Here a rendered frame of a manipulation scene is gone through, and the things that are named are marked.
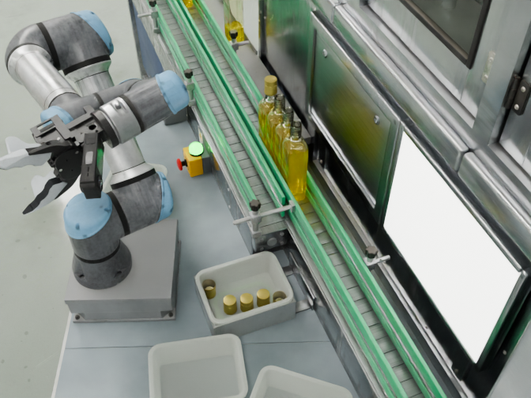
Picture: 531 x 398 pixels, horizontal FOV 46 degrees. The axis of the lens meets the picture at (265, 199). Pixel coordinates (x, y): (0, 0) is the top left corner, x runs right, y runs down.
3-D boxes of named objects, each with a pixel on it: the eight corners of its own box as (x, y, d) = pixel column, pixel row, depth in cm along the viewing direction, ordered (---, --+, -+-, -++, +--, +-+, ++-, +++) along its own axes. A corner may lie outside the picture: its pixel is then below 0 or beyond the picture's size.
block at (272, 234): (288, 245, 175) (288, 229, 170) (256, 255, 172) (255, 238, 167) (283, 236, 177) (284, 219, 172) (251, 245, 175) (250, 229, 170)
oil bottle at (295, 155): (306, 199, 178) (310, 142, 162) (287, 204, 176) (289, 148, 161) (298, 185, 181) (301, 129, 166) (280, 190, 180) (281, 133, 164)
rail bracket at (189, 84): (197, 107, 206) (193, 73, 197) (175, 112, 205) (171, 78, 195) (193, 99, 209) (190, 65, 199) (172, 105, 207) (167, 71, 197)
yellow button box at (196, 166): (211, 173, 203) (209, 156, 198) (189, 178, 201) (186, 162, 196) (205, 159, 208) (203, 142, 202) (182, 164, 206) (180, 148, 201)
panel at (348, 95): (489, 369, 131) (541, 271, 106) (476, 373, 131) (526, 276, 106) (313, 111, 189) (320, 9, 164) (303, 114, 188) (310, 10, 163)
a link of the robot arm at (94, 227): (64, 235, 159) (51, 198, 149) (114, 214, 164) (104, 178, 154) (81, 268, 152) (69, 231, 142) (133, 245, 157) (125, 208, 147)
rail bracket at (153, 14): (161, 34, 236) (156, 1, 226) (142, 38, 234) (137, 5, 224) (159, 28, 238) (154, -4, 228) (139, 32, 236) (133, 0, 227)
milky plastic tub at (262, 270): (295, 317, 166) (297, 298, 160) (214, 344, 161) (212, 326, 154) (272, 267, 177) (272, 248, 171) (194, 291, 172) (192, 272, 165)
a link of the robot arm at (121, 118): (144, 141, 114) (135, 112, 107) (122, 154, 113) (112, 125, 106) (122, 115, 117) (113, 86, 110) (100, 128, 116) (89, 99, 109)
